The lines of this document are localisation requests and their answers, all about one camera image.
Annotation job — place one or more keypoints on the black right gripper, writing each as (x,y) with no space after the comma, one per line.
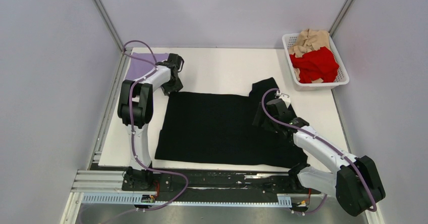
(260,112)

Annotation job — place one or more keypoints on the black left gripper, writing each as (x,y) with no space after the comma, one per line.
(177,87)

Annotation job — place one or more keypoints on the black t shirt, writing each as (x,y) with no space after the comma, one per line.
(219,129)

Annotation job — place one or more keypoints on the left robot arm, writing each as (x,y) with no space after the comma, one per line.
(146,74)

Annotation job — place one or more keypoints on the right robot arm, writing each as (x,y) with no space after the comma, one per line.
(354,181)

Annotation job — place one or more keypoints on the folded purple t shirt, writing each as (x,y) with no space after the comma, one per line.
(137,68)

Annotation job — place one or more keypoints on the red t shirt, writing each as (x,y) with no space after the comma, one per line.
(317,66)

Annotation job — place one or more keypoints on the white plastic basket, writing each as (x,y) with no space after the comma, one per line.
(341,79)

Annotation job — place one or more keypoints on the beige t shirt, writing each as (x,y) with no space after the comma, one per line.
(309,40)

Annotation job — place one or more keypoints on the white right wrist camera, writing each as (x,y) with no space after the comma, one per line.
(284,97)

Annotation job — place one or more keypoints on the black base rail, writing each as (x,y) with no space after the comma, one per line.
(225,186)

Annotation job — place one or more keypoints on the left aluminium frame post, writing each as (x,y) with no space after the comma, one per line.
(109,24)

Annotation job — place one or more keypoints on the aluminium frame post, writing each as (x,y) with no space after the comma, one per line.
(109,24)
(339,18)

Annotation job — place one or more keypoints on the right aluminium frame post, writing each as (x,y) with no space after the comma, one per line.
(339,18)

